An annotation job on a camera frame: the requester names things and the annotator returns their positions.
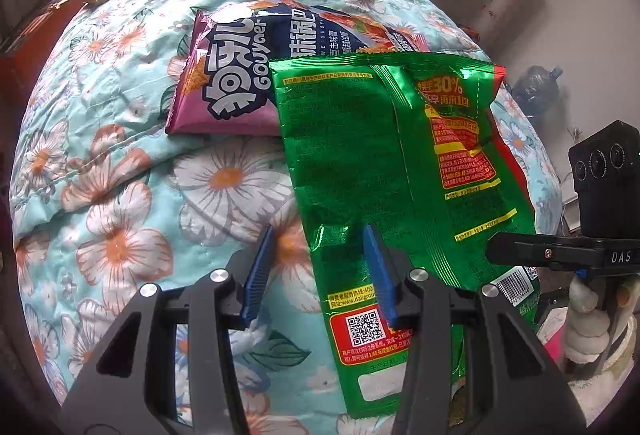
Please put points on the floral light blue blanket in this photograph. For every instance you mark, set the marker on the floral light blue blanket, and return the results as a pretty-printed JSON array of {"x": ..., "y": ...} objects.
[{"x": 125, "y": 190}]

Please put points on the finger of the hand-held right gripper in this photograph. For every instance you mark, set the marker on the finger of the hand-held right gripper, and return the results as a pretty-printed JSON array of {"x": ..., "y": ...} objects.
[{"x": 530, "y": 250}]

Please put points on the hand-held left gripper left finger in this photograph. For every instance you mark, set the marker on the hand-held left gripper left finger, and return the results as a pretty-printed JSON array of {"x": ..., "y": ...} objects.
[{"x": 257, "y": 280}]

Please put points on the person's right hand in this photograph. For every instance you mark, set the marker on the person's right hand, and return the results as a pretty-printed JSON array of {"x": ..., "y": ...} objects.
[{"x": 585, "y": 315}]

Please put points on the large clear water jug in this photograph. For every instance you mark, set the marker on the large clear water jug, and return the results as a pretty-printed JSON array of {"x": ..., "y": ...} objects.
[{"x": 537, "y": 87}]

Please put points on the orange cardboard box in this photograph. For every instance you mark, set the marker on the orange cardboard box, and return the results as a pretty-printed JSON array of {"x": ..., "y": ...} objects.
[{"x": 45, "y": 20}]

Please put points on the purple snack bag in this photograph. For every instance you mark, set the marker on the purple snack bag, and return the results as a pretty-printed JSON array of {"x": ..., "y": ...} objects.
[{"x": 235, "y": 80}]

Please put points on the white flower print roll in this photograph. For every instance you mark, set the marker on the white flower print roll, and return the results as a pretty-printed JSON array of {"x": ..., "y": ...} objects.
[{"x": 510, "y": 0}]

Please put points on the large green snack bag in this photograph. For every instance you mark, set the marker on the large green snack bag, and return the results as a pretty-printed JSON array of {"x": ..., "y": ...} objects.
[{"x": 375, "y": 140}]

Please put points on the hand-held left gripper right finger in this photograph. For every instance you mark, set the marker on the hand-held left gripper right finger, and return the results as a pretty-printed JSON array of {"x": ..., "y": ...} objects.
[{"x": 380, "y": 280}]

